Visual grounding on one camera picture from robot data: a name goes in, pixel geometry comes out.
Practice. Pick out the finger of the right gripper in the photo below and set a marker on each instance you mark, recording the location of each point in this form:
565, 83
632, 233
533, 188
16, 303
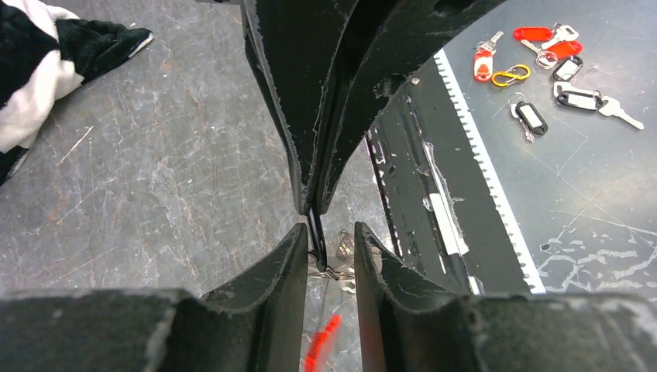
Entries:
387, 41
295, 43

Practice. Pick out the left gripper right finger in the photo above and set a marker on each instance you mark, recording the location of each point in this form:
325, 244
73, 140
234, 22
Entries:
406, 321

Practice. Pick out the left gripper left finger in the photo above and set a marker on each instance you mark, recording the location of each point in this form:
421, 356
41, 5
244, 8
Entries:
260, 312

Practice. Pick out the red key tag with keyring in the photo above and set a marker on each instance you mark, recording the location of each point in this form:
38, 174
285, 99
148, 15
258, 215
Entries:
330, 336

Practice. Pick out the orange key tag with key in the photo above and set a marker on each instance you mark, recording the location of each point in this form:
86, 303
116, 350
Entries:
483, 58

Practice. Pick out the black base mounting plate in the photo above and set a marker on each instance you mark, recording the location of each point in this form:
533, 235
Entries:
443, 221

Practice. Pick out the yellow carabiner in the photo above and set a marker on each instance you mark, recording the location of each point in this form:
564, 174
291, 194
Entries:
515, 74

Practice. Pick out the red key tag bottom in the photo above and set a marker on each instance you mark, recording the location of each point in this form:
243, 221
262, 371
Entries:
547, 36

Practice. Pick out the small black key tag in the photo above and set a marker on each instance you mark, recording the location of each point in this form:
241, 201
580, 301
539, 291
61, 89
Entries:
567, 69

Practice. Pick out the black white checkered blanket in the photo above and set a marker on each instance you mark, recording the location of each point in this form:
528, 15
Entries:
47, 52

